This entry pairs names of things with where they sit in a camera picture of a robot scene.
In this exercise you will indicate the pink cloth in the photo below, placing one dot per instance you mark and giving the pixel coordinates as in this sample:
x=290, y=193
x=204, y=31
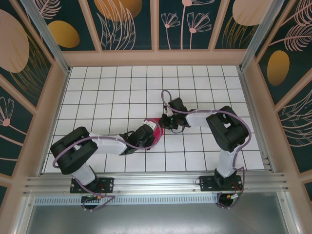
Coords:
x=159, y=136

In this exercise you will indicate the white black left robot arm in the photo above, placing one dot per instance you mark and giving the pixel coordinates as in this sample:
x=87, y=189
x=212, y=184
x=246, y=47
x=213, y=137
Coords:
x=107, y=143

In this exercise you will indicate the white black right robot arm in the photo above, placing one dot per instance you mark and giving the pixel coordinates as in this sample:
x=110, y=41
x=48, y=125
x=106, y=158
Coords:
x=200, y=118

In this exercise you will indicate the grey metal sheet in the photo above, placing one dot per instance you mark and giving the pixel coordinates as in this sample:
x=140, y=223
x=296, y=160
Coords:
x=156, y=219

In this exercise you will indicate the aluminium mounting rail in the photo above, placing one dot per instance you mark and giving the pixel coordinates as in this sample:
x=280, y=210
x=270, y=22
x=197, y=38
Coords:
x=156, y=182

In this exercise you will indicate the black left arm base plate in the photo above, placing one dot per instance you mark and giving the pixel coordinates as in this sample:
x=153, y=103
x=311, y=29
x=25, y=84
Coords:
x=108, y=184

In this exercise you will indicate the aluminium side rail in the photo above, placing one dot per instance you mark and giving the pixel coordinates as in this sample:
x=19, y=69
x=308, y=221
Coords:
x=42, y=169
x=249, y=102

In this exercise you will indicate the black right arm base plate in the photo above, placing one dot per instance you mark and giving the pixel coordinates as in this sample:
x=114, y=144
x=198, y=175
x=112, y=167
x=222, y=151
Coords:
x=207, y=184

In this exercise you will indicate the aluminium corner post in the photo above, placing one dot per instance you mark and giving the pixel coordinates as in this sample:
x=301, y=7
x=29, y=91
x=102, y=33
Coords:
x=264, y=31
x=45, y=31

